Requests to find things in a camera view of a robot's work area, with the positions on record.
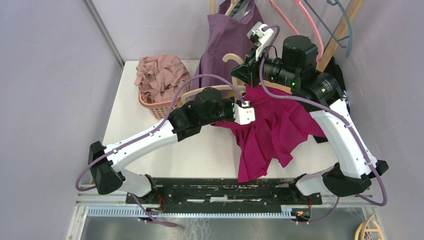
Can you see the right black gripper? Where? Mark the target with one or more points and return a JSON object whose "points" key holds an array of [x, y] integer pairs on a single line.
{"points": [[249, 71]]}

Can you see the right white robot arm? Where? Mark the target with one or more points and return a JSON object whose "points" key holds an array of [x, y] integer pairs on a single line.
{"points": [[321, 96]]}

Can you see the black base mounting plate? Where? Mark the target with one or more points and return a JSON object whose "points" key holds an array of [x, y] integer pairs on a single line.
{"points": [[226, 196]]}

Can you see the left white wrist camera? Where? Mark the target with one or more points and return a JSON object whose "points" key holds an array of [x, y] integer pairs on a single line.
{"points": [[244, 113]]}

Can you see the orange plastic basket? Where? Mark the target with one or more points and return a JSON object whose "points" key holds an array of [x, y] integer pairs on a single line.
{"points": [[159, 109]]}

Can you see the magenta skirt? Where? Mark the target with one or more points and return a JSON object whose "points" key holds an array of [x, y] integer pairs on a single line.
{"points": [[280, 126]]}

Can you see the wooden hanger on floor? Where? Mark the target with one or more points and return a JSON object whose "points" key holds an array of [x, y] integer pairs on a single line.
{"points": [[369, 230]]}

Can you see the wooden clothes rack frame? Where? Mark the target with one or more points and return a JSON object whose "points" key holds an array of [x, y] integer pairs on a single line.
{"points": [[342, 31]]}

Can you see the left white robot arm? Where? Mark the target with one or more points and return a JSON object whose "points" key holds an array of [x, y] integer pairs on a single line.
{"points": [[108, 163]]}

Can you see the purple pleated skirt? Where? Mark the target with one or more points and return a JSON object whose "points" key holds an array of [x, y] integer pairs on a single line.
{"points": [[228, 34]]}

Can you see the beige wooden hanger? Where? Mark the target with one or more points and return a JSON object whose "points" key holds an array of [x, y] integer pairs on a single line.
{"points": [[235, 7], [240, 87]]}

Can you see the pink pleated skirt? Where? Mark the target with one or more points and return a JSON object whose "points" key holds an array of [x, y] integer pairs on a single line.
{"points": [[159, 77]]}

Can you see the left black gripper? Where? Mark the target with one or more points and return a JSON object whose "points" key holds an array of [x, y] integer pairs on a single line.
{"points": [[230, 102]]}

